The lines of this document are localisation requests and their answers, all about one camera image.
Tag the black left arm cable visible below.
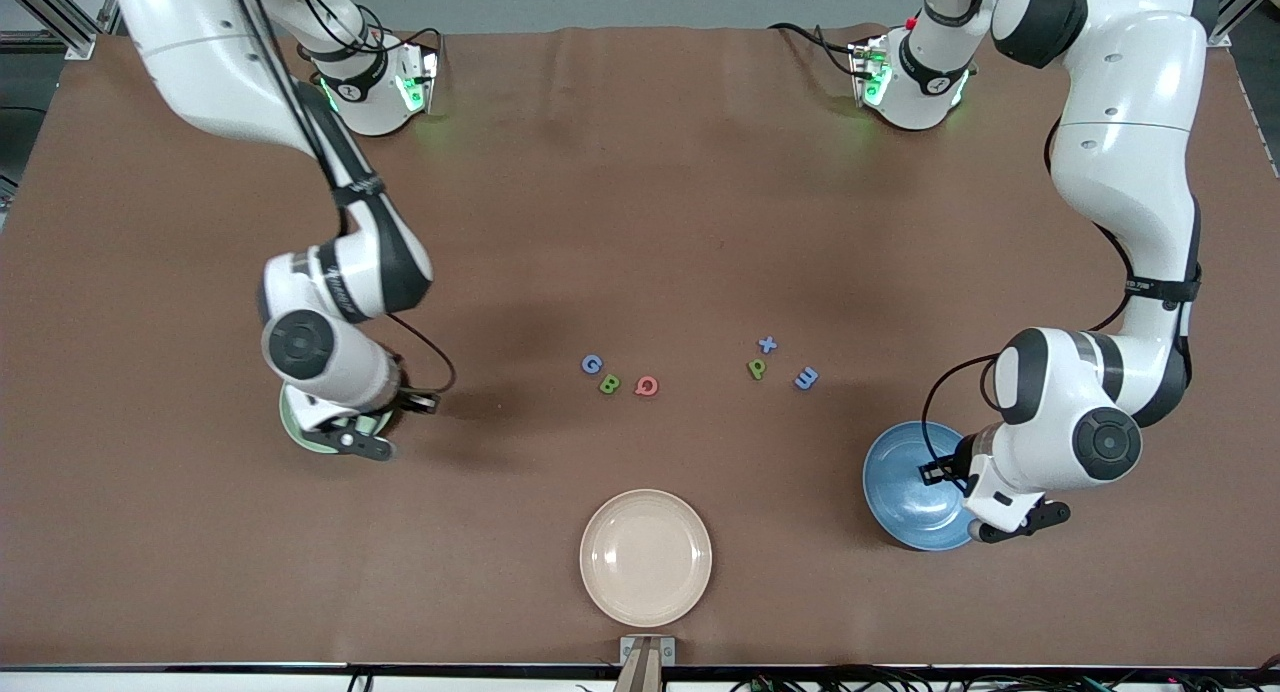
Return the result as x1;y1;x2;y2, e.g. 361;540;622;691
920;117;1141;473

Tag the black right base cable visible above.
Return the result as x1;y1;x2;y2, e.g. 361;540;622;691
375;27;443;58

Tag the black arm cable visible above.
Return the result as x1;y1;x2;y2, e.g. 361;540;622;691
920;117;1141;473
228;0;458;398

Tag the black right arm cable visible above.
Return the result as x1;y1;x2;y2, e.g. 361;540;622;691
228;0;458;398

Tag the right base box green light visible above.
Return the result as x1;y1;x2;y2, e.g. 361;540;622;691
398;47;439;115

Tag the metal camera bracket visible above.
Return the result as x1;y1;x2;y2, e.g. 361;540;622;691
619;636;677;692

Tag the aluminium frame profile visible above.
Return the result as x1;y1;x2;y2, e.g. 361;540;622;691
0;0;121;58
1205;0;1280;48

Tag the green plate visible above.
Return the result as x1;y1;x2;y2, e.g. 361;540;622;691
279;382;396;458

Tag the brown table cover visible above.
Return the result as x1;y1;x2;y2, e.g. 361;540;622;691
0;24;1280;668

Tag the beige plate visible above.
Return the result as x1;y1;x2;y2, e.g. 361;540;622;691
579;488;714;629

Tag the blue plate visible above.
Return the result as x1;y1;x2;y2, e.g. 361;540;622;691
862;420;976;552

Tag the black base cable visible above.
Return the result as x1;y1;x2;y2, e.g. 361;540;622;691
768;22;863;75
375;27;443;58

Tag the base box green light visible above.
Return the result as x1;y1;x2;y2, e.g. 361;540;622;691
398;47;439;115
850;37;891;108

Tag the black left base cable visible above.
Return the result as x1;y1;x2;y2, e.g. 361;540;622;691
768;22;863;75

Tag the left base box green light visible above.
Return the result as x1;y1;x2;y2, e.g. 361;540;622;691
850;37;891;108

